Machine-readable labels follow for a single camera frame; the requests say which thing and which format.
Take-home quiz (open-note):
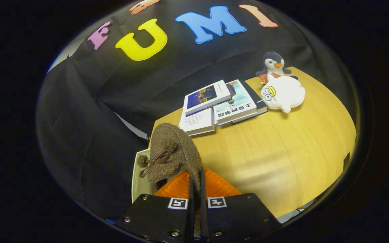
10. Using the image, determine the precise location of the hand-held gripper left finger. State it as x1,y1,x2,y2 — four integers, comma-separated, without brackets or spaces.
115,169,195,243

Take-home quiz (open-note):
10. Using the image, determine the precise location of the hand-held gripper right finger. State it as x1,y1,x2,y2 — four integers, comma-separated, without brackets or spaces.
200,167,283,243

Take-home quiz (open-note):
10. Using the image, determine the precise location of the green fabric storage box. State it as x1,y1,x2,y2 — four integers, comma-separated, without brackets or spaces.
131,148,153,203

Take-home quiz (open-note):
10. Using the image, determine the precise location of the brown fuzzy shoe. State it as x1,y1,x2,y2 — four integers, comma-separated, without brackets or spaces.
137,123,202,196

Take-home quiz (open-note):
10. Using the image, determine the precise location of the white book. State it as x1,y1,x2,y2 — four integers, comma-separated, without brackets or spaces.
178,107,217,136

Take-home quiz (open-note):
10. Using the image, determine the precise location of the book with light blue cover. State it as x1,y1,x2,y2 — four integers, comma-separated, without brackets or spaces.
213,79,258,125

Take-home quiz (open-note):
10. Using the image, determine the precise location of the book with dark picture cover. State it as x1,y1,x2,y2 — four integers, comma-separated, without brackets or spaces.
183,80,232,117

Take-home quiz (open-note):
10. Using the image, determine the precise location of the black book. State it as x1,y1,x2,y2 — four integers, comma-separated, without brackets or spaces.
232,81,268,125

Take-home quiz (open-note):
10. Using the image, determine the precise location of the black backdrop cloth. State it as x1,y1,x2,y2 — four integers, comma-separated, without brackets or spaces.
36,0,357,220

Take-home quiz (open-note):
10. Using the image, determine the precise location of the white plush toy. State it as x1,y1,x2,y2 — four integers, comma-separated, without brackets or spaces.
260,76,306,113

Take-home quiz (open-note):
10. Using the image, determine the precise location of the penguin plush toy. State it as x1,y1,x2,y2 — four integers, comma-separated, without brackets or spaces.
255,51,299,85

